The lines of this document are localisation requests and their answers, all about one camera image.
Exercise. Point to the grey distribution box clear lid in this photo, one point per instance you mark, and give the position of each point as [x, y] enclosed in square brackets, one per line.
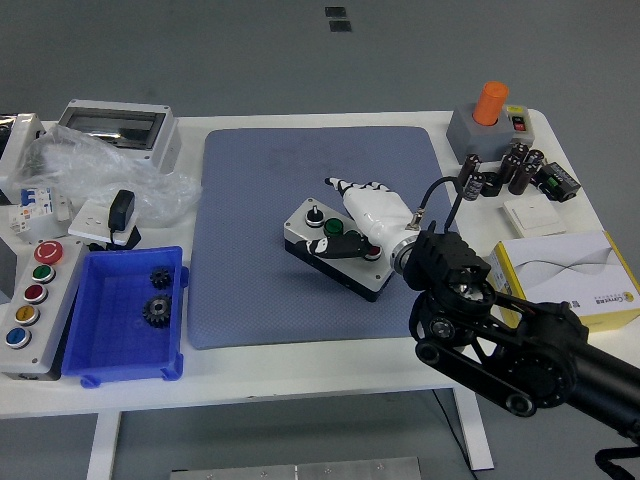
[165, 145]

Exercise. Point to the small black gear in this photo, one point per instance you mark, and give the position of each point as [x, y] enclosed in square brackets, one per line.
[161, 278]

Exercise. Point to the large black gear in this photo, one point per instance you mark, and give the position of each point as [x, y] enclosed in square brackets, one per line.
[157, 311]

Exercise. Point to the grey block base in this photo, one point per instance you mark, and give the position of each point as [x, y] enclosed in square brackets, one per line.
[475, 140]

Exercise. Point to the black capacitor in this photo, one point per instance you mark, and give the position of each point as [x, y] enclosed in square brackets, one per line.
[520, 150]
[510, 169]
[522, 180]
[471, 169]
[474, 187]
[535, 159]

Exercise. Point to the orange cylinder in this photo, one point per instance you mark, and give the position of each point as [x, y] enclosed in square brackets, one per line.
[491, 102]

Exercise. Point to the white red rocker switch box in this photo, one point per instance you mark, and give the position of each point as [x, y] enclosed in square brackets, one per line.
[520, 125]

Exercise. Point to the white wall switch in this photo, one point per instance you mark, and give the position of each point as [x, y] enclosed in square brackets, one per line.
[534, 216]

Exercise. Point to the grey four-control button box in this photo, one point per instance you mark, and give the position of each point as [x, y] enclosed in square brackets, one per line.
[306, 227]

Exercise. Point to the black module green terminal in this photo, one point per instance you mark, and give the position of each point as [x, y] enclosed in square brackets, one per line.
[560, 181]

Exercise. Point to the white circuit breaker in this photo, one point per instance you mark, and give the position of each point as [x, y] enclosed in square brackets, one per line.
[32, 207]

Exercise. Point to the black power adapter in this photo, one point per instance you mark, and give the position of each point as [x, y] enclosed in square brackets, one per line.
[122, 207]

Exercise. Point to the black floor outlet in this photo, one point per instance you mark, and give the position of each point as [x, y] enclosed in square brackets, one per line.
[335, 12]
[340, 26]

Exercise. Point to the blue-grey padded mat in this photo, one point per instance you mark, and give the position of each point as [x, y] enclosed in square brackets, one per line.
[250, 200]

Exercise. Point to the blue plastic bin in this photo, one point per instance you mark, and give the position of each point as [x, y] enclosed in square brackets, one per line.
[110, 325]

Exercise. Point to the white table leg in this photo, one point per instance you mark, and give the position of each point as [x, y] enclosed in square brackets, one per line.
[475, 430]
[104, 445]

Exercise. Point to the yellow white carton box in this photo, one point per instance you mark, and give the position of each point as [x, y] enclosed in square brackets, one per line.
[560, 270]

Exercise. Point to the white plastic enclosure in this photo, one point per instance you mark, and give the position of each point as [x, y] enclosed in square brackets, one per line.
[20, 140]

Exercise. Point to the clear plastic bag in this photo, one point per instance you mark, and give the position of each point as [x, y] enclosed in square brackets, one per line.
[100, 165]

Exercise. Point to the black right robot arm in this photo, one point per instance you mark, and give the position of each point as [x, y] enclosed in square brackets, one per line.
[530, 350]

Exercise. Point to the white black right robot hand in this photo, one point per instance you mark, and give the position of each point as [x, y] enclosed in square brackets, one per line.
[377, 212]

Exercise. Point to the grey five-button control box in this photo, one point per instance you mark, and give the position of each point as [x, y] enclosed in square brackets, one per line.
[47, 310]

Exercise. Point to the white wall socket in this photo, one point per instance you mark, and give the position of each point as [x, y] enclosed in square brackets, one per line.
[87, 220]

